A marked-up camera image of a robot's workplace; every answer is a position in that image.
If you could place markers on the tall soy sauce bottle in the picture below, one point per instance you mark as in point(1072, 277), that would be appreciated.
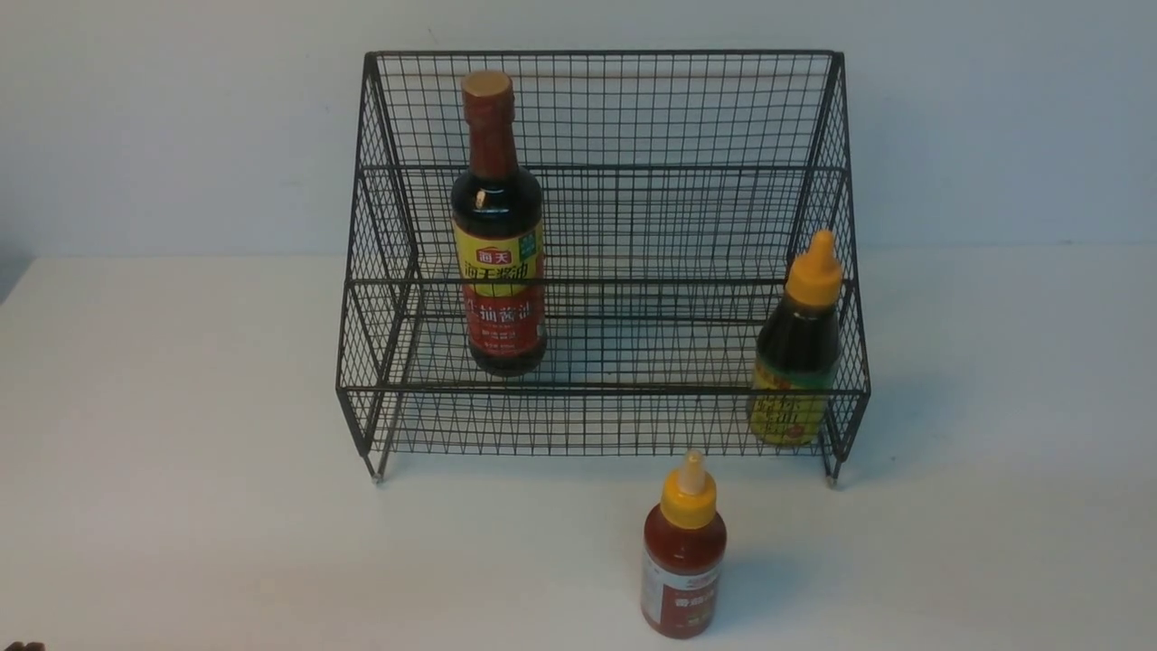
point(498, 228)

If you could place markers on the dark oil bottle yellow cap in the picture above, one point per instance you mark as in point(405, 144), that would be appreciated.
point(798, 350)

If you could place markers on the black wire mesh shelf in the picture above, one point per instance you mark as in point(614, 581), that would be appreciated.
point(679, 187)

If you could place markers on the small red sauce bottle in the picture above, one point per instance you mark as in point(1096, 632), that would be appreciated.
point(685, 539)

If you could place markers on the dark object at table corner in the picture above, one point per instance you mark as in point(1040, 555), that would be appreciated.
point(22, 646)

